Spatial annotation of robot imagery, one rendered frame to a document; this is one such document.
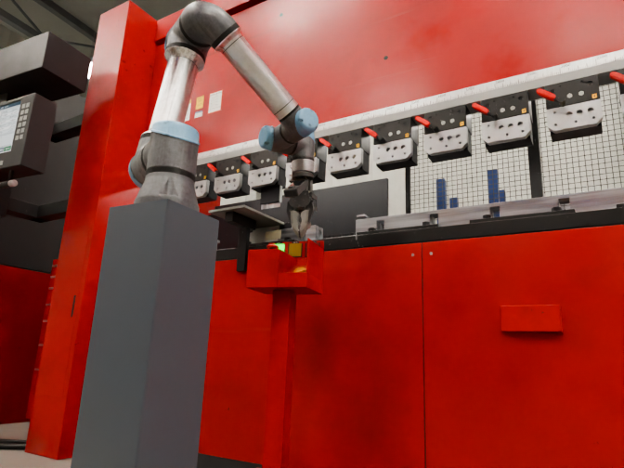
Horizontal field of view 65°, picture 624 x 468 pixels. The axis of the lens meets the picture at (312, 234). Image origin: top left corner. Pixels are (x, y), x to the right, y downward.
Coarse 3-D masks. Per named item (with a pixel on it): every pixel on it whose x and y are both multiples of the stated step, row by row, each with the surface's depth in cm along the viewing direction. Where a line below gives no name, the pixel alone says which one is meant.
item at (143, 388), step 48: (144, 240) 105; (192, 240) 111; (144, 288) 101; (192, 288) 109; (96, 336) 105; (144, 336) 98; (192, 336) 108; (96, 384) 101; (144, 384) 95; (192, 384) 107; (96, 432) 98; (144, 432) 94; (192, 432) 106
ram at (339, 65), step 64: (320, 0) 219; (384, 0) 200; (448, 0) 184; (512, 0) 171; (576, 0) 159; (320, 64) 210; (384, 64) 192; (448, 64) 178; (512, 64) 165; (256, 128) 221
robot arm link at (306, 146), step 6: (306, 138) 159; (312, 138) 160; (300, 144) 157; (306, 144) 158; (312, 144) 160; (300, 150) 158; (306, 150) 158; (312, 150) 160; (294, 156) 159; (300, 156) 158; (306, 156) 158; (312, 156) 159
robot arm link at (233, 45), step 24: (192, 24) 133; (216, 24) 131; (216, 48) 135; (240, 48) 135; (240, 72) 138; (264, 72) 137; (264, 96) 140; (288, 96) 141; (288, 120) 142; (312, 120) 142
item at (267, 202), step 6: (276, 186) 211; (264, 192) 213; (270, 192) 211; (276, 192) 210; (264, 198) 213; (270, 198) 211; (276, 198) 209; (264, 204) 213; (270, 204) 211; (276, 204) 209
